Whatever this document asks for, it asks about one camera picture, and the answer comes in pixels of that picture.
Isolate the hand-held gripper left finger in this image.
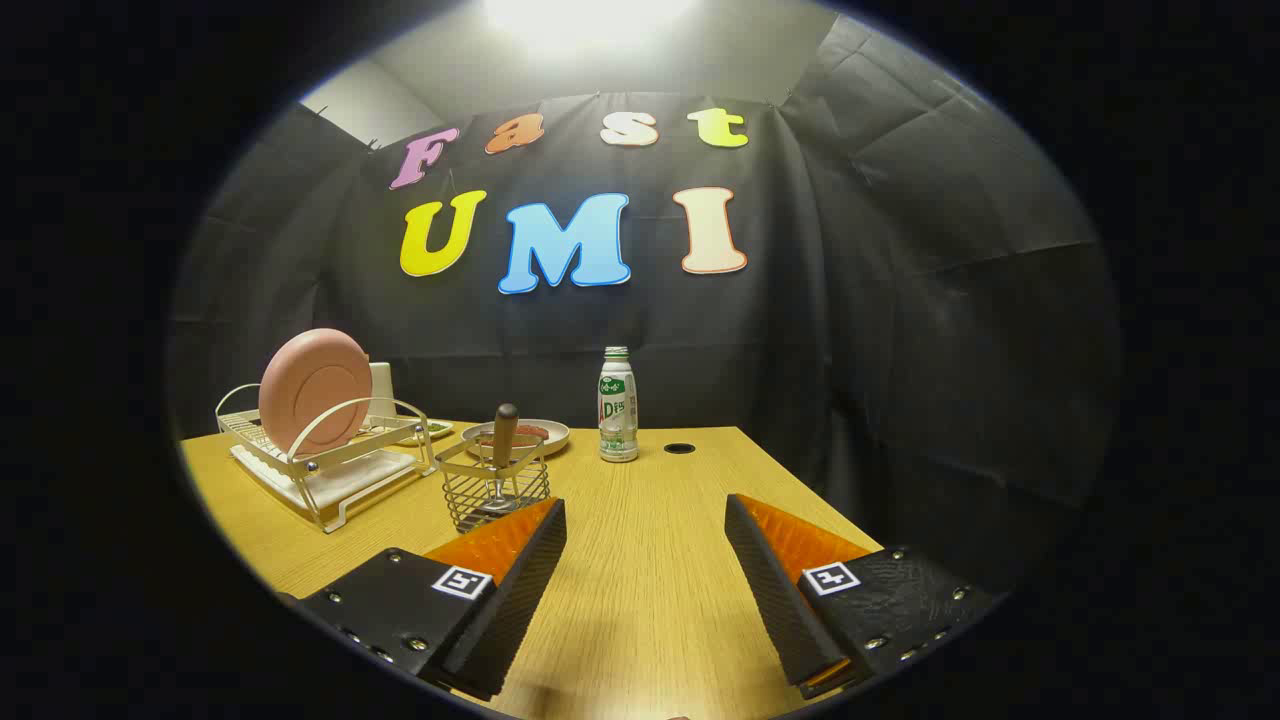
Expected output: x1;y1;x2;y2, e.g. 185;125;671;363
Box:
275;497;568;701

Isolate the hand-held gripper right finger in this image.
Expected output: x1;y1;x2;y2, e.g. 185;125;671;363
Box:
724;493;1004;701

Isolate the metal wire basket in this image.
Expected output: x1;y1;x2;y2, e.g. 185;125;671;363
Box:
434;432;552;534

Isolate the wooden handled metal spoon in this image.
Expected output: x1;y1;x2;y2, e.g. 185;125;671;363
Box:
478;403;523;513

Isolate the white wire dish rack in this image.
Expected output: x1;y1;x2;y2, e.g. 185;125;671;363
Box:
215;383;438;534

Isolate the pink plate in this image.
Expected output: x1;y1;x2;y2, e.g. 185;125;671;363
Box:
258;328;374;456

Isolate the beige round plate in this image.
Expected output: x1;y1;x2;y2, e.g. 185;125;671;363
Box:
461;418;571;459

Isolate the white drip tray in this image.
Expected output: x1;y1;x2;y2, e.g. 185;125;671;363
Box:
230;443;421;513

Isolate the white drink bottle green label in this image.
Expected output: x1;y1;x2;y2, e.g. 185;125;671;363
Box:
598;346;640;463

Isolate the white toaster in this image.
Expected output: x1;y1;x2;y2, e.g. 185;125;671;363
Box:
366;361;398;426

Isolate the large ceiling light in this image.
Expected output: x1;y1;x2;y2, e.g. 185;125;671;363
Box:
483;0;701;56

